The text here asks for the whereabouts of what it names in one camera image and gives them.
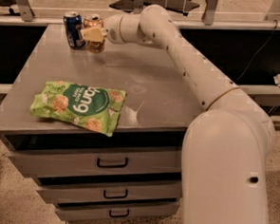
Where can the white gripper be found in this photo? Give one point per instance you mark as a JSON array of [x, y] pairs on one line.
[[112, 28]]

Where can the orange soda can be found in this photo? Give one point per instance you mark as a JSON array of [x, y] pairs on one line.
[[91, 21]]

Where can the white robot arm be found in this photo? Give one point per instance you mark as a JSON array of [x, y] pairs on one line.
[[225, 148]]

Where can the blue pepsi can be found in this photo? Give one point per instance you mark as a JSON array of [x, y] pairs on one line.
[[73, 26]]

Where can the green chip bag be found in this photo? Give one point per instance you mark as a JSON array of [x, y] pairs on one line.
[[92, 108]]

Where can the top grey drawer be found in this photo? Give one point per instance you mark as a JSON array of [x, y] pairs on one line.
[[96, 162]]

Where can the grey drawer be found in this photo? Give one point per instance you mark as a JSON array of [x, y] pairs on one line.
[[105, 192], [96, 162], [115, 211]]

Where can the grey drawer cabinet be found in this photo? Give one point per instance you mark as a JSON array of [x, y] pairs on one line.
[[100, 134]]

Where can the middle grey drawer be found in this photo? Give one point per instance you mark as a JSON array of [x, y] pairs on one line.
[[105, 192]]

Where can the bottom grey drawer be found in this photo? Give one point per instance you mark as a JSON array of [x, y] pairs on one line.
[[115, 211]]

